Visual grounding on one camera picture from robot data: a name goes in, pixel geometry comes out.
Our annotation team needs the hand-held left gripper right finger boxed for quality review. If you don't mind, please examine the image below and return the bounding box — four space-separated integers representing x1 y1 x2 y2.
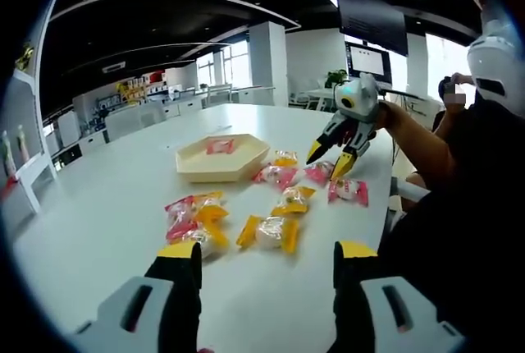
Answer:
331 240 467 353

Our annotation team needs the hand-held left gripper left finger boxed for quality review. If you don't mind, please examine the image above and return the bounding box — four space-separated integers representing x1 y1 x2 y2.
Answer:
73 240 204 353

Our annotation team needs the pink marshmallow packet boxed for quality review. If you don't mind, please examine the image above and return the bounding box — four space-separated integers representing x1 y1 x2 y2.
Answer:
303 160 336 188
204 137 235 156

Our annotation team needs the yellow marshmallow packet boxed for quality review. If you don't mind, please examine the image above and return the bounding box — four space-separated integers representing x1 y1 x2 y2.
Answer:
273 149 299 167

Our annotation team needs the pile of marshmallow packets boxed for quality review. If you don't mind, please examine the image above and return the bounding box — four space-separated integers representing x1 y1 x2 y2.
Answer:
163 163 370 262

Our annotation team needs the cream hexagonal bowl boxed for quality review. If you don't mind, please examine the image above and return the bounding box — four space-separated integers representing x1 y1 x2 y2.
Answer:
175 133 272 184

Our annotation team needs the person's right hand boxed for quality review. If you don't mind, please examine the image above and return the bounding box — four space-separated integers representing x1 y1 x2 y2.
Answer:
367 100 405 135

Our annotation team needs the green potted plant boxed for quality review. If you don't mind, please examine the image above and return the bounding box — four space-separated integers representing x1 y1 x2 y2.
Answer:
326 68 349 89

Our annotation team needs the bright computer monitor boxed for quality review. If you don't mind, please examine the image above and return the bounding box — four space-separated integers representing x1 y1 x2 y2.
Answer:
344 40 393 87

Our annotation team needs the white chair armrest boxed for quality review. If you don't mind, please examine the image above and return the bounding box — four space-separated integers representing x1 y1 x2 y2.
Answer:
391 176 430 202

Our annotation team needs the dark hanging monitor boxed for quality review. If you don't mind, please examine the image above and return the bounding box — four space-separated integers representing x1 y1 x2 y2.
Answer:
338 0 407 57

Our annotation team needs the white square pillar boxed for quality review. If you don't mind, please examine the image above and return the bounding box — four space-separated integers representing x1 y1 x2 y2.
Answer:
248 20 288 107

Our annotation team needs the white table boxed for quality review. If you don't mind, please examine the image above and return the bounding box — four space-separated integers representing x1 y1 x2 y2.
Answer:
0 102 401 353

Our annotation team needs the white chair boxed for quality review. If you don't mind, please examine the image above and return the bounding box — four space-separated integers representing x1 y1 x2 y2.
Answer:
207 84 235 106

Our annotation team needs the person in dark clothes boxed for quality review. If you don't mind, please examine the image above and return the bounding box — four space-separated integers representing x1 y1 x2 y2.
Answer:
377 94 525 353

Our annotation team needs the white worn device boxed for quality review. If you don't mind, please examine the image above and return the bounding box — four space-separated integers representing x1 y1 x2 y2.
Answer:
466 0 525 118

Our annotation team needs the row of white cabinets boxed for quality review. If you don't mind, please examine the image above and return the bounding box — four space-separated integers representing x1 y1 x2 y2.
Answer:
80 85 276 153

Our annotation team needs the background goods shelf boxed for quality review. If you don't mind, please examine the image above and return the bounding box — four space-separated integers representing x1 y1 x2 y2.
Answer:
129 71 169 95

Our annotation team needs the small white fridge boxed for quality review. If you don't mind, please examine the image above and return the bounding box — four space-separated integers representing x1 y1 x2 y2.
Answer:
57 110 81 147

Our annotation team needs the yellow display figure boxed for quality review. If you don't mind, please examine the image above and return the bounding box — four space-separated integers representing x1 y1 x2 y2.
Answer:
114 80 135 103

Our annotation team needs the white green drink bottle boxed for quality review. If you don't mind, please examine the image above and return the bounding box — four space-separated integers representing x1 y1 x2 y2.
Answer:
0 131 17 177

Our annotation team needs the white display shelf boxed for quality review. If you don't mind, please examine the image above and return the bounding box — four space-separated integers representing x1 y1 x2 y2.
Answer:
0 0 69 214

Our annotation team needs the row of black yellow snack bags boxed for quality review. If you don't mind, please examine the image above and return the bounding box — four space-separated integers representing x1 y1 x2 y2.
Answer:
14 43 36 71

